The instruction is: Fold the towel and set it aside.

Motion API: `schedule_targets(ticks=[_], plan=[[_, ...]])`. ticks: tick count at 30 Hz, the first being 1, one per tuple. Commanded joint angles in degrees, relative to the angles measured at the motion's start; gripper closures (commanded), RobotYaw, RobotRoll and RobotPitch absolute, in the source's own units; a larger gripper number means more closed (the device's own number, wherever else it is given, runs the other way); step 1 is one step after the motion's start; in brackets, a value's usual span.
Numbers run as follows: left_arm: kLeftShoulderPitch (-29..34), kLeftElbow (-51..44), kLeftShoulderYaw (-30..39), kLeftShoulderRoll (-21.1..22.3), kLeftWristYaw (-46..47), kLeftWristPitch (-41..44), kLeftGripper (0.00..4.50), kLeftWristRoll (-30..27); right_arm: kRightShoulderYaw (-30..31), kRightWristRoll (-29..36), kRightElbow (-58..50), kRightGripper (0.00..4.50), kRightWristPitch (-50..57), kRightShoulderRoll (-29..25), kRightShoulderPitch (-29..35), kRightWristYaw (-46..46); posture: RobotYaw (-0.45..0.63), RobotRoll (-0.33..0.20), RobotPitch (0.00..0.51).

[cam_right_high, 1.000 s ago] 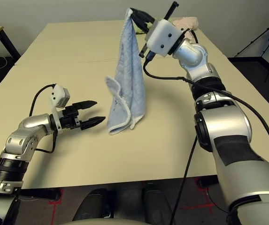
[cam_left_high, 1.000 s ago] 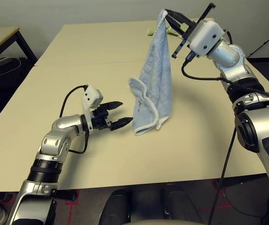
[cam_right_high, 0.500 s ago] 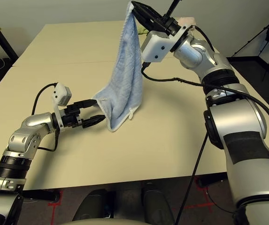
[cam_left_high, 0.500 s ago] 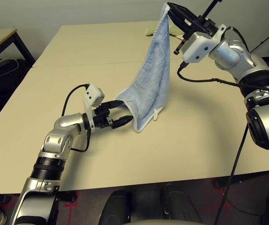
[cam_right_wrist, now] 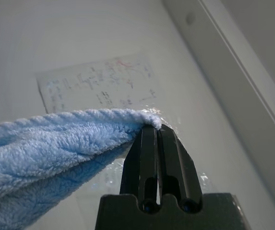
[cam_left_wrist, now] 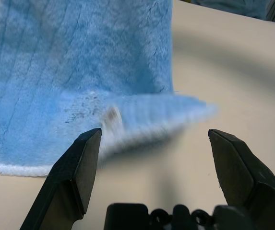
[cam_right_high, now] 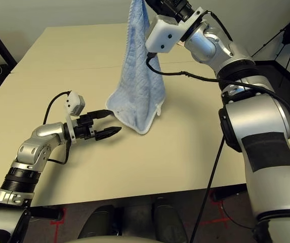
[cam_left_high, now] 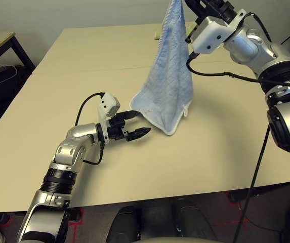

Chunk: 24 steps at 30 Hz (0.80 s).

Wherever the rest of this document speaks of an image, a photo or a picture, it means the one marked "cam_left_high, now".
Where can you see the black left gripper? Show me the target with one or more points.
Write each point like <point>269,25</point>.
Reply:
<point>115,129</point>

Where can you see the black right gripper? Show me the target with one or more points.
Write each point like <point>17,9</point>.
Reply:
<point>219,8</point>

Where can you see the light blue terry towel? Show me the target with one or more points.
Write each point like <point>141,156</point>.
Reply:
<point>170,88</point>

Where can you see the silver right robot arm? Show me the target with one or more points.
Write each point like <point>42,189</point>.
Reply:
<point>246,48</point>

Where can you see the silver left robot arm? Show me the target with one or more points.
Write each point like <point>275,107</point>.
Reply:
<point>81,131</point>

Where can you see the green terry towel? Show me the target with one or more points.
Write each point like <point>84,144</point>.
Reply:
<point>156,35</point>

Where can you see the grey left robot leg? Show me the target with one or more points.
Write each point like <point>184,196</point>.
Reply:
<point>124,225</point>

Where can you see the grey robot leg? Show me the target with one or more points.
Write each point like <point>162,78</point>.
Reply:
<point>195,222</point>
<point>124,225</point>

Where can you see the black table foot bar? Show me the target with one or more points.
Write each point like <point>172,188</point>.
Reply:
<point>238,196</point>
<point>75,216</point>

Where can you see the grey right robot leg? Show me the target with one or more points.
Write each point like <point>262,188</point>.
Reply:
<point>195,222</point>

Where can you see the red floor tape cross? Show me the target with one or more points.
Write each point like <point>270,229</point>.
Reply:
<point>230,222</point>

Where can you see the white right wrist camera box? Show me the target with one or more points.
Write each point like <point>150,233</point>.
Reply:
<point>210,35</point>

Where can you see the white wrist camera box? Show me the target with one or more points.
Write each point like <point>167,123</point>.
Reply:
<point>109,103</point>
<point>210,35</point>

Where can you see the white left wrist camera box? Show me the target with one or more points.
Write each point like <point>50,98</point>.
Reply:
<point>109,103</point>

